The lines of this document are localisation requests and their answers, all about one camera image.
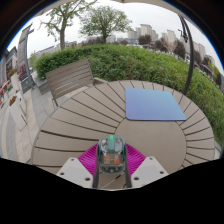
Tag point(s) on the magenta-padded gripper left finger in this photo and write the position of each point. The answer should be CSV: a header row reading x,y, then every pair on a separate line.
x,y
87,161

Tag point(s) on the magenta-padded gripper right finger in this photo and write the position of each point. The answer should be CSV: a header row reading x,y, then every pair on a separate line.
x,y
136,161

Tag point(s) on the transparent green computer mouse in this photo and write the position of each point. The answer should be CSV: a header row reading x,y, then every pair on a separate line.
x,y
112,155

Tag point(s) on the blue rectangular mouse pad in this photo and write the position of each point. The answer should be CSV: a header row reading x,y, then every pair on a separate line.
x,y
153,104

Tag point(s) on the white flower planter box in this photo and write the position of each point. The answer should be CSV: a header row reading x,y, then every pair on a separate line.
x,y
17,113

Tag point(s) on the grey slatted outdoor chair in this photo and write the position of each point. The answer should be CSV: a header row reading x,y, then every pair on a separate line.
x,y
69,78

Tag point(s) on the green trimmed hedge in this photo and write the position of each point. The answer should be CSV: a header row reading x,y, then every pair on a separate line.
x,y
140,63

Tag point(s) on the curved black umbrella pole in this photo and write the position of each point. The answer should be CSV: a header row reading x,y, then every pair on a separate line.
x,y
190,60

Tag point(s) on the tall dark sign pillar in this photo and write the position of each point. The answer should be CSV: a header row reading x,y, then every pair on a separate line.
x,y
24,53

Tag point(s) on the distant high-rise buildings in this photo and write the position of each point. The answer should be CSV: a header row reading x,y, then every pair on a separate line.
x,y
145,30

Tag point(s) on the tall thin-trunked tree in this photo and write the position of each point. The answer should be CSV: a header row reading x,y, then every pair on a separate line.
x,y
62,31

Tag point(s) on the round leafy green tree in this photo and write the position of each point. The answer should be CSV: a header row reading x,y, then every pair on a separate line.
x,y
104,20

